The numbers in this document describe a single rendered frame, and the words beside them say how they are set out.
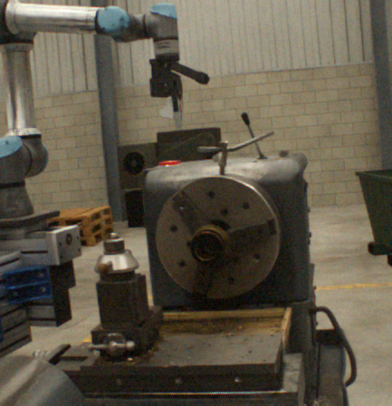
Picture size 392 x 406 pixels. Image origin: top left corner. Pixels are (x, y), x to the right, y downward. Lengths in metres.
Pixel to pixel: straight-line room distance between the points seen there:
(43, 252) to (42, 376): 1.28
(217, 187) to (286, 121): 9.93
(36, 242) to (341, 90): 10.00
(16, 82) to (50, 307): 0.69
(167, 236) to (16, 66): 0.74
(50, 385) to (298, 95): 11.07
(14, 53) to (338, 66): 9.82
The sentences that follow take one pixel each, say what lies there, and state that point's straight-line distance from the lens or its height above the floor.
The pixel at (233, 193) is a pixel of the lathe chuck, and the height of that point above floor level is 1.19.
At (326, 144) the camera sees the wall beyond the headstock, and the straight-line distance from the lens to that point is 11.57.
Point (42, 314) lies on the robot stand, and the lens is 1.91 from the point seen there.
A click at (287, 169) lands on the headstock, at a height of 1.23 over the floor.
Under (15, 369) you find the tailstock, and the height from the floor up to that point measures 1.14.
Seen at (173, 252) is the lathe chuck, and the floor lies 1.05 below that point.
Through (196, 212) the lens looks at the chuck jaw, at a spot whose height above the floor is 1.16.
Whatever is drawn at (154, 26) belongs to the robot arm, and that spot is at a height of 1.67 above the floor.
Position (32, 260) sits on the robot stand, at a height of 1.04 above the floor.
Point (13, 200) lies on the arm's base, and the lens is 1.93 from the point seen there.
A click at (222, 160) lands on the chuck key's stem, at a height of 1.27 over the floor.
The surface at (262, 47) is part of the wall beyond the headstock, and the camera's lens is 11.76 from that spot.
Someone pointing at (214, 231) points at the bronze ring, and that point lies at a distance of 1.56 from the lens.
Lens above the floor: 1.33
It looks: 6 degrees down
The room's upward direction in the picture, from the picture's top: 5 degrees counter-clockwise
